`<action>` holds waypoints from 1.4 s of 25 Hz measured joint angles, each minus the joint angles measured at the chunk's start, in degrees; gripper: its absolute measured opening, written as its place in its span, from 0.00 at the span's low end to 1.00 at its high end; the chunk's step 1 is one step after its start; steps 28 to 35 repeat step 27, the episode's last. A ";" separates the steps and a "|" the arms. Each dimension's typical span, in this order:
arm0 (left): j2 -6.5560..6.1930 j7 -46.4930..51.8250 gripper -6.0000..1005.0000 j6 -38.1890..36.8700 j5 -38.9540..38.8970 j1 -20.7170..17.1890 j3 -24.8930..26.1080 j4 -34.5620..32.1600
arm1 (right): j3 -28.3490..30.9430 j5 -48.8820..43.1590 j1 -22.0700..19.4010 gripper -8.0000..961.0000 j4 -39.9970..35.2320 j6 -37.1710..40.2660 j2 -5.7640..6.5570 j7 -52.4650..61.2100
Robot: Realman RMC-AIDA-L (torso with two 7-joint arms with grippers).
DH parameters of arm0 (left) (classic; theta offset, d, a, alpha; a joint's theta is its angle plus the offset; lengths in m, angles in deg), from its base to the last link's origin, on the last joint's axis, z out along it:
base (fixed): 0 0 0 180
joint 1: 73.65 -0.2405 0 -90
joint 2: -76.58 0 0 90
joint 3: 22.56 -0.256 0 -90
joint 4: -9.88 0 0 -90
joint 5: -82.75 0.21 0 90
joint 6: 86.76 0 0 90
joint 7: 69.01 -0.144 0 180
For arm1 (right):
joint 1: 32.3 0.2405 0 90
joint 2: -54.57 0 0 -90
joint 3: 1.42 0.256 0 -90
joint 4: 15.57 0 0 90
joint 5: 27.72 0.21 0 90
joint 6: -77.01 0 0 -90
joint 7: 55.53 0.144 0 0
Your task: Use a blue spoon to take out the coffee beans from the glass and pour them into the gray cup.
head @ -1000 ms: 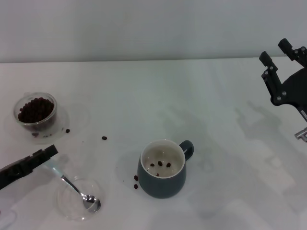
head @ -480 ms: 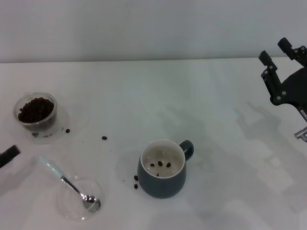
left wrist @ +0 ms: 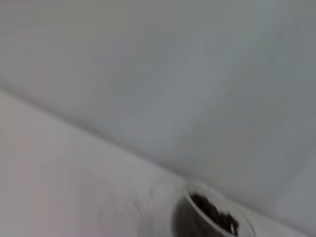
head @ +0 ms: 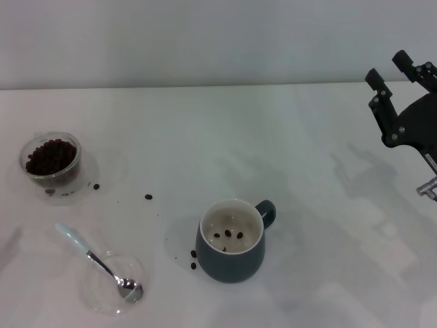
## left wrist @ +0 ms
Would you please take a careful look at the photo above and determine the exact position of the clear glass cup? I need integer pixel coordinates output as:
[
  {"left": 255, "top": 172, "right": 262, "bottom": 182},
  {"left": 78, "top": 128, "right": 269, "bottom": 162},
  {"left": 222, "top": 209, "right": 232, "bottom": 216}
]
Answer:
[{"left": 171, "top": 181, "right": 256, "bottom": 237}]

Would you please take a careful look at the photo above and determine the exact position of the dark coffee beans pile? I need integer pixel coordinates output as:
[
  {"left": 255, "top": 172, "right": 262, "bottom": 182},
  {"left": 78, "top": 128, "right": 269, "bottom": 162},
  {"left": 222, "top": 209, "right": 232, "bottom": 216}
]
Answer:
[{"left": 189, "top": 192, "right": 240, "bottom": 235}]

